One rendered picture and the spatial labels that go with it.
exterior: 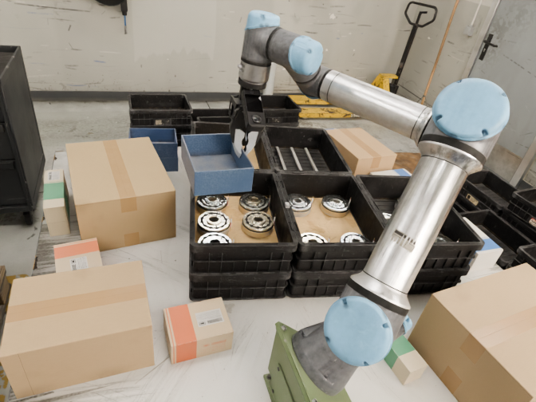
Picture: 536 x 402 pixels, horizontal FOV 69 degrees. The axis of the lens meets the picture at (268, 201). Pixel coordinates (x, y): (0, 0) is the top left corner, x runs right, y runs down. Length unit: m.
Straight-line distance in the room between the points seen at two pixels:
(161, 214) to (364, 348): 0.86
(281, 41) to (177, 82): 3.57
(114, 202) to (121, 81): 3.19
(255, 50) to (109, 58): 3.45
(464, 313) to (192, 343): 0.69
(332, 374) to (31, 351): 0.62
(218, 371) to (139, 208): 0.56
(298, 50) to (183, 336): 0.73
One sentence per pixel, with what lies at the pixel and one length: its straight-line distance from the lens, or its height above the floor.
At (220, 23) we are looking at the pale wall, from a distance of 4.37.
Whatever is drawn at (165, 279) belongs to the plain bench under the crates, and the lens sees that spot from 1.28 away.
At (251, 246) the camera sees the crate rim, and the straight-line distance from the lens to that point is 1.06.
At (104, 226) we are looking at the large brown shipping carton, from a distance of 1.34.
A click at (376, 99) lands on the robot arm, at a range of 0.93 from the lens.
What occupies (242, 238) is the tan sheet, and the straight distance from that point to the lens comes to 1.24.
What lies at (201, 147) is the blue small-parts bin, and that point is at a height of 1.10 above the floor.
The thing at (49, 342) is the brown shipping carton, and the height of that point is 0.86.
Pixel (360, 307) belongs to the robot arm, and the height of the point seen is 1.14.
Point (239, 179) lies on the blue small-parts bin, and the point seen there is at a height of 1.11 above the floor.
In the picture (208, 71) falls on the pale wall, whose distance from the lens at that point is 4.46.
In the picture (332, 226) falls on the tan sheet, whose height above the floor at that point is 0.83.
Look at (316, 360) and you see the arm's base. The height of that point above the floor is 0.93.
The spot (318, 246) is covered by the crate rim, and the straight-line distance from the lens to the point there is 1.11.
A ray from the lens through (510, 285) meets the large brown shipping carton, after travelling 1.32.
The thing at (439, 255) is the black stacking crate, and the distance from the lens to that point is 1.33.
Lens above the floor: 1.63
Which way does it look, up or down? 34 degrees down
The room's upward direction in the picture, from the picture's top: 9 degrees clockwise
